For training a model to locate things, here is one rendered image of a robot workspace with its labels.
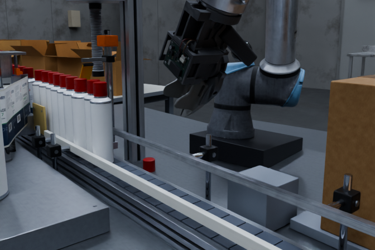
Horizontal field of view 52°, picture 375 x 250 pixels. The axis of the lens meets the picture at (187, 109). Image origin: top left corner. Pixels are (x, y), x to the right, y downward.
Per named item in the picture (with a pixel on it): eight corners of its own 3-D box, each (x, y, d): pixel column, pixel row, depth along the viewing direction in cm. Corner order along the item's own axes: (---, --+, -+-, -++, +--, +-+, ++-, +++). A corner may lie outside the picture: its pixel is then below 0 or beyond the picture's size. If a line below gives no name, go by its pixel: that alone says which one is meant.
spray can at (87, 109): (85, 156, 102) (81, 79, 98) (104, 154, 104) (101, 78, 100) (89, 162, 97) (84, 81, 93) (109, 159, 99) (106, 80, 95)
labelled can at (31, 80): (22, 125, 137) (17, 67, 133) (37, 123, 140) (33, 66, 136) (27, 128, 133) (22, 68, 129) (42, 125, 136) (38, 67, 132)
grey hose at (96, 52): (90, 76, 115) (86, 3, 111) (101, 75, 117) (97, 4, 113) (95, 77, 112) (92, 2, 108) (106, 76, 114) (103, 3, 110)
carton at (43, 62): (11, 83, 333) (7, 39, 326) (56, 79, 368) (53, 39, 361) (40, 88, 307) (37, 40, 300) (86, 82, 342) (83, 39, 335)
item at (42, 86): (39, 134, 124) (35, 71, 121) (55, 131, 128) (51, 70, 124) (46, 137, 121) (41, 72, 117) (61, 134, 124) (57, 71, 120)
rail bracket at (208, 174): (182, 215, 79) (182, 137, 76) (208, 205, 84) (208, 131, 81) (192, 220, 77) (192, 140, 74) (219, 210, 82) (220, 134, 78)
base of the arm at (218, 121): (197, 131, 124) (198, 101, 123) (230, 127, 134) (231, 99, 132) (230, 141, 112) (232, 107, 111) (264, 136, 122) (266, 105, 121)
